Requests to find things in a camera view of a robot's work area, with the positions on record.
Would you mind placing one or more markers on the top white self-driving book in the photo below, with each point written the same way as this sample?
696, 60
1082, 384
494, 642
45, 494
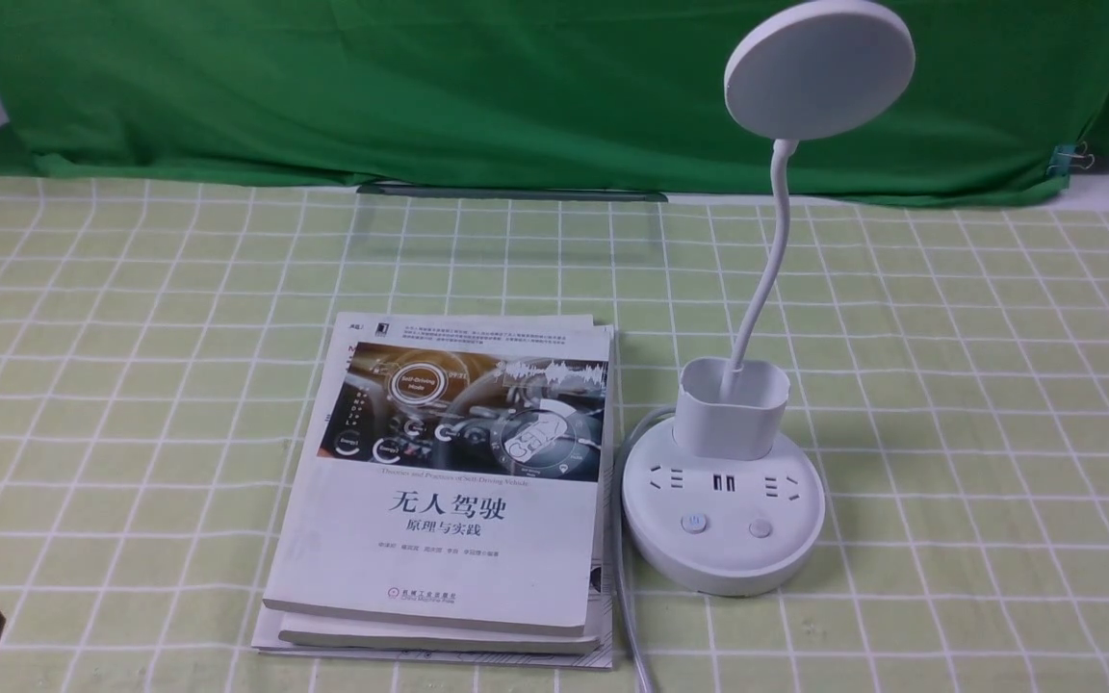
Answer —
439, 539

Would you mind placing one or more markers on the white desk lamp with base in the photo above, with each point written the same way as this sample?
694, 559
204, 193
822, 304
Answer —
714, 495

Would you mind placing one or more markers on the green backdrop cloth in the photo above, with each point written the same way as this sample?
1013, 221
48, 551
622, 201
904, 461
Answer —
623, 95

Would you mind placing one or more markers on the bottom thin white book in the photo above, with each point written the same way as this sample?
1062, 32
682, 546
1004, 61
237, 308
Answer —
603, 616

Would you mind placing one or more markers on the green checkered tablecloth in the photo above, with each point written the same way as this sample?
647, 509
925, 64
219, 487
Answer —
160, 345

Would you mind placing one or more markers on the middle white book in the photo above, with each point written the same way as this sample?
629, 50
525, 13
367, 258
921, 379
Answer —
439, 637

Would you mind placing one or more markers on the clear acrylic sheet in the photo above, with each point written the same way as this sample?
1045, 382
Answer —
445, 226

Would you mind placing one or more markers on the blue binder clip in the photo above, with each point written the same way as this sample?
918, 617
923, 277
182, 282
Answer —
1067, 159

